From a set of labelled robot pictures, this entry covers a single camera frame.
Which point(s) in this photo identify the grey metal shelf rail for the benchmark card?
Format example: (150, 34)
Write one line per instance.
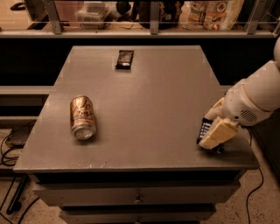
(56, 19)

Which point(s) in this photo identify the blue rxbar blueberry wrapper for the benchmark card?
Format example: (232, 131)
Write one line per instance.
(204, 128)

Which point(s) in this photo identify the gold soda can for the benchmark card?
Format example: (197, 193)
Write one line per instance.
(82, 117)

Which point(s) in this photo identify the printed snack bag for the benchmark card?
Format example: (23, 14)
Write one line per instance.
(218, 15)

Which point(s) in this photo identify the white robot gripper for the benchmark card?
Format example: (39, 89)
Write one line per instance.
(241, 102)

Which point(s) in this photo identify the black power adapter box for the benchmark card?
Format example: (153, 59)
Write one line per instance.
(18, 137)

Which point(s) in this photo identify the metal drawer knob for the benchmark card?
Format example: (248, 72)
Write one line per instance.
(138, 200)

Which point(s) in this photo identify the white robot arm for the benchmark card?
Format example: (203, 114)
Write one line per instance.
(263, 85)

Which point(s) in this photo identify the black snack bar wrapper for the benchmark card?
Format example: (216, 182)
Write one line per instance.
(124, 60)

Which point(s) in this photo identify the grey drawer cabinet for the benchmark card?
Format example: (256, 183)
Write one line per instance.
(148, 119)

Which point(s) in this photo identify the black bag on shelf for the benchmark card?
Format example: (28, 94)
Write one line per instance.
(168, 13)

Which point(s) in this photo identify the clear plastic container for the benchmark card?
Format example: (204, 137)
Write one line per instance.
(93, 15)

